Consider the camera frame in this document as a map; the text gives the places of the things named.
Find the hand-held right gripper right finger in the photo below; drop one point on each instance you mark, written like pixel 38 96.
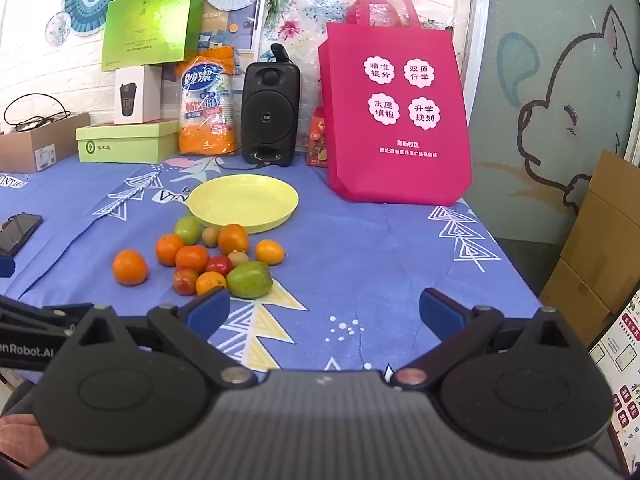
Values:
pixel 441 308

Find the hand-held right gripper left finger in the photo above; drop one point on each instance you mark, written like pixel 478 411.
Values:
pixel 205 306

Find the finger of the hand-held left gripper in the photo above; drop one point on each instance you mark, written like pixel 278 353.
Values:
pixel 45 316

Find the small yellow-orange citrus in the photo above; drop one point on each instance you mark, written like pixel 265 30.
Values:
pixel 270 251
pixel 211 282

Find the red-green tomato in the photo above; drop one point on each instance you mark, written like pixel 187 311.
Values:
pixel 185 281

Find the red apple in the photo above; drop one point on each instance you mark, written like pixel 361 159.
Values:
pixel 218 265

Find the orange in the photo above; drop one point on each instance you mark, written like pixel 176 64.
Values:
pixel 169 248
pixel 233 238
pixel 191 258
pixel 130 267

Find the green apple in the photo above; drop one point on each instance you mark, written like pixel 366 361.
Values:
pixel 249 280

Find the brown kiwi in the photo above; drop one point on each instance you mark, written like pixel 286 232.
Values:
pixel 210 236
pixel 238 258

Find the round green fruit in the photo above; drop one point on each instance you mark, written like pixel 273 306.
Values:
pixel 187 229

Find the yellow fruit bowl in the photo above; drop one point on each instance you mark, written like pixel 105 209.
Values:
pixel 240 202

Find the blue printed tablecloth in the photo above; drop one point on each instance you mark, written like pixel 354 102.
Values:
pixel 375 260

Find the pink tote bag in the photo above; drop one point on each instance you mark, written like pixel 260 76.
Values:
pixel 395 160

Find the folded cardboard boxes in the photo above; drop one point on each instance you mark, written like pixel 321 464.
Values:
pixel 595 260

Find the brown cardboard box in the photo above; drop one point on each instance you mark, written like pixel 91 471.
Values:
pixel 45 145

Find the flat green box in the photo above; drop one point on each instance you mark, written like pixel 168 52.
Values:
pixel 125 145

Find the printed sign board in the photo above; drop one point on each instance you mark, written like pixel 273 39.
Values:
pixel 622 360

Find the orange paper cup pack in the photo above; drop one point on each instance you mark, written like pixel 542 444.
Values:
pixel 207 110

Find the small red printed box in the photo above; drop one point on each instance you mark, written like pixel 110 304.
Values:
pixel 317 140

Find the black speaker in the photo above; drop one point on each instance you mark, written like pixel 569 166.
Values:
pixel 270 110

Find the white cup box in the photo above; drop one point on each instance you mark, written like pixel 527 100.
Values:
pixel 137 95

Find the shiny green gift box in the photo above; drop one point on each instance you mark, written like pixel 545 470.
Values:
pixel 150 25

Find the small blue paper fan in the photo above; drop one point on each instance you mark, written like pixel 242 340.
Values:
pixel 57 27

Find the floral plastic sheet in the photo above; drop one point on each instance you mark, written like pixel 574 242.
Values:
pixel 310 15

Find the wall poster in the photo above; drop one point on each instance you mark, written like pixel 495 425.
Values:
pixel 235 22

